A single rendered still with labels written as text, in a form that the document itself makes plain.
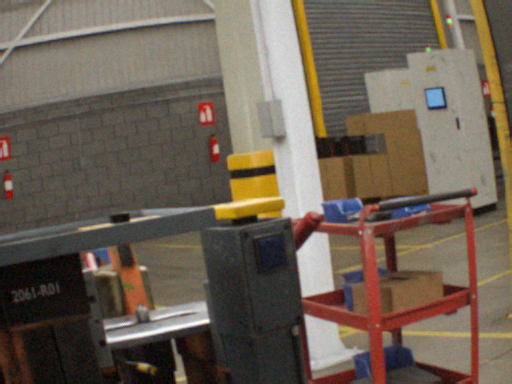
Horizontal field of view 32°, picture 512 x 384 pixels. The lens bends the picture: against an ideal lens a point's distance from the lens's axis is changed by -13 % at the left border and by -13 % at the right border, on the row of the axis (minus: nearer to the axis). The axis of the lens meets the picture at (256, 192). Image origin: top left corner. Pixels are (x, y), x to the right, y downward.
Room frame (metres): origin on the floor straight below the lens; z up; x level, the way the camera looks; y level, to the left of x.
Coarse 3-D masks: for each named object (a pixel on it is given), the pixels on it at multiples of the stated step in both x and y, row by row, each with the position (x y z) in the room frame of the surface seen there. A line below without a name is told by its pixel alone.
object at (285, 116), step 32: (256, 0) 5.12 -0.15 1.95; (288, 0) 5.15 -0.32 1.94; (256, 32) 5.18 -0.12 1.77; (288, 32) 5.13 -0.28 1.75; (288, 64) 5.11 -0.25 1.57; (288, 96) 5.09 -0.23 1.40; (288, 128) 5.07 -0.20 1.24; (288, 160) 5.10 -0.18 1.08; (288, 192) 5.13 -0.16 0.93; (320, 192) 5.15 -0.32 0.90; (320, 256) 5.12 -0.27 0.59; (320, 288) 5.11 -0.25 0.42; (320, 320) 5.09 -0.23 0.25; (320, 352) 5.08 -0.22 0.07; (352, 352) 5.15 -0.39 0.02
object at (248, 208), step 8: (248, 200) 1.04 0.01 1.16; (256, 200) 1.02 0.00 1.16; (264, 200) 1.00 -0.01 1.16; (272, 200) 1.00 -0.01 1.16; (280, 200) 1.01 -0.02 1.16; (216, 208) 1.00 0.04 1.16; (224, 208) 0.99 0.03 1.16; (232, 208) 0.98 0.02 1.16; (240, 208) 0.98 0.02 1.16; (248, 208) 0.98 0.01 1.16; (256, 208) 0.99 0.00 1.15; (264, 208) 1.00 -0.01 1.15; (272, 208) 1.00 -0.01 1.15; (280, 208) 1.01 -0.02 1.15; (216, 216) 1.00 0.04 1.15; (224, 216) 0.99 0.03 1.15; (232, 216) 0.98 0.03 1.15; (240, 216) 0.98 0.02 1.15; (248, 216) 0.99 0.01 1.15; (256, 216) 1.01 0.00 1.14; (232, 224) 1.01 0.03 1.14
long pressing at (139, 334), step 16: (192, 304) 1.43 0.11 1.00; (112, 320) 1.35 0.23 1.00; (128, 320) 1.34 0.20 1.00; (176, 320) 1.30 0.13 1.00; (192, 320) 1.28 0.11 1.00; (208, 320) 1.27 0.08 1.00; (112, 336) 1.21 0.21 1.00; (128, 336) 1.20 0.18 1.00; (144, 336) 1.21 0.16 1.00; (160, 336) 1.22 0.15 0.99; (176, 336) 1.23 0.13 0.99
